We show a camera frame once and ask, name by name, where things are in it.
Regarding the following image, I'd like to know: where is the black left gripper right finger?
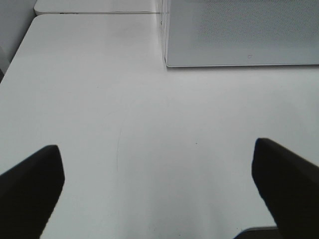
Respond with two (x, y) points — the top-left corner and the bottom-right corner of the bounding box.
(251, 138), (319, 239)

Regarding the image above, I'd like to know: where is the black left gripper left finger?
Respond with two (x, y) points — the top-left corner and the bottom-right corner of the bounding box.
(0, 145), (65, 239)

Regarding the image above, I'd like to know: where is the white microwave door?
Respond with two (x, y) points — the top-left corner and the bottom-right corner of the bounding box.
(162, 0), (319, 67)

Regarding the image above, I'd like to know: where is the grey left robot arm base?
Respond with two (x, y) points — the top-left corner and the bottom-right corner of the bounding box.
(234, 226), (283, 239)

